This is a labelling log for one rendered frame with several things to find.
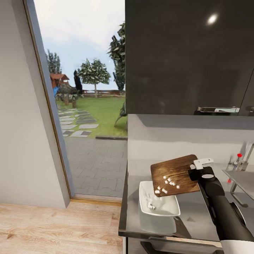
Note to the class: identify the cabinet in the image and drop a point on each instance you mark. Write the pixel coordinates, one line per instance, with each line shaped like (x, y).
(189, 57)

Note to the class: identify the cutting board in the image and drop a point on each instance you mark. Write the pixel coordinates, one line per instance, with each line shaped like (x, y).
(175, 171)

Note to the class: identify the drop in sink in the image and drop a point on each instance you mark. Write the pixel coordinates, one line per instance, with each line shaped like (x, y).
(244, 179)

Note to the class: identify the fixed window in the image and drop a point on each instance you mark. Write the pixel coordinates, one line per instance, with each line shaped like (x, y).
(80, 51)

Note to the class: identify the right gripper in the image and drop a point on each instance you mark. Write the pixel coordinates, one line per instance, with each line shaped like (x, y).
(193, 173)

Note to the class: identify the bowl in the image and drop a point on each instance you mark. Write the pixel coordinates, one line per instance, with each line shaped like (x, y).
(167, 207)

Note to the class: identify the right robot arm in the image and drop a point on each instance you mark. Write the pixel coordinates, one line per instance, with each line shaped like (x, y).
(234, 236)

